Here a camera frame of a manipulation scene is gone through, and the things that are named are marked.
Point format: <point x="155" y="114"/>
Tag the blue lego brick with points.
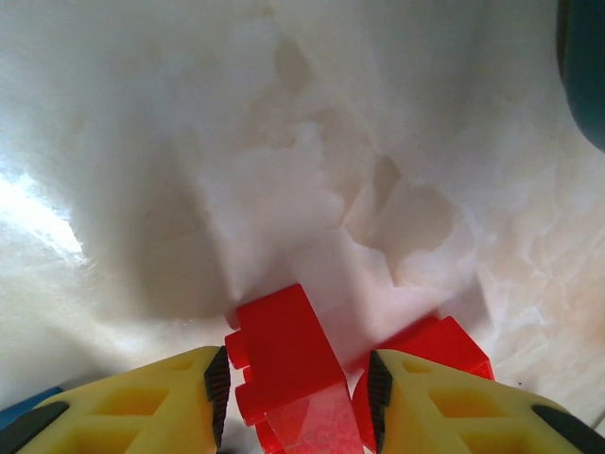
<point x="19" y="409"/>

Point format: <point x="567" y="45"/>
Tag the red lego brick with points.
<point x="283" y="359"/>
<point x="449" y="345"/>

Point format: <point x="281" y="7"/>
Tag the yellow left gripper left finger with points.
<point x="123" y="416"/>

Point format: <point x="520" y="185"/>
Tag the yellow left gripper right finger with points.
<point x="472" y="416"/>

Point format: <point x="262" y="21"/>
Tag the dark teal plastic container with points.
<point x="588" y="71"/>

